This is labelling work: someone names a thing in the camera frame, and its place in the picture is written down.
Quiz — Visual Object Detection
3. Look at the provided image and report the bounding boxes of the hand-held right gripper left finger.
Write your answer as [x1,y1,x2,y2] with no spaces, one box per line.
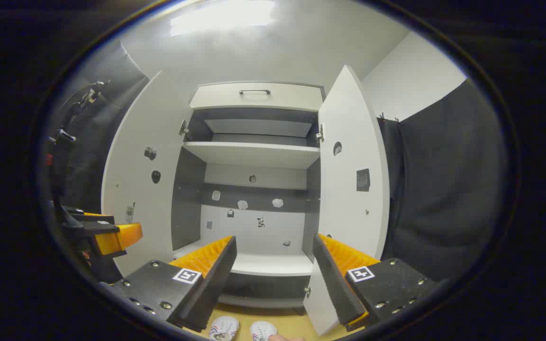
[100,235,238,333]

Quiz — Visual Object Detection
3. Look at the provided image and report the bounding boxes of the white cabinet drawer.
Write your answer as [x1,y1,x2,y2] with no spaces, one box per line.
[189,82,325,113]

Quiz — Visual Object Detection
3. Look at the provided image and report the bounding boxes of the white canvas shoe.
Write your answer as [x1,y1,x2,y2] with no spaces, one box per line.
[209,316,240,341]
[250,321,277,341]

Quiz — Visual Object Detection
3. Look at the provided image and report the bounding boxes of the white cabinet door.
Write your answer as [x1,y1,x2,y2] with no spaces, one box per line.
[101,70,197,278]
[303,65,391,337]

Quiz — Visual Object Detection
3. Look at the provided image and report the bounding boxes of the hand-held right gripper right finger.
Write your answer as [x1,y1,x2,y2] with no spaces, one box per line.
[312,233,439,332]

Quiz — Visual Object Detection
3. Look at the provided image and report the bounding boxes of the white shoe cabinet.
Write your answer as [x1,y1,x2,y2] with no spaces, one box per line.
[171,81,326,311]

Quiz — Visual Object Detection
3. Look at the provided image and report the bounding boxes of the white cabinet shelf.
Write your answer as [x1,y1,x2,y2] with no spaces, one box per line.
[182,141,321,170]

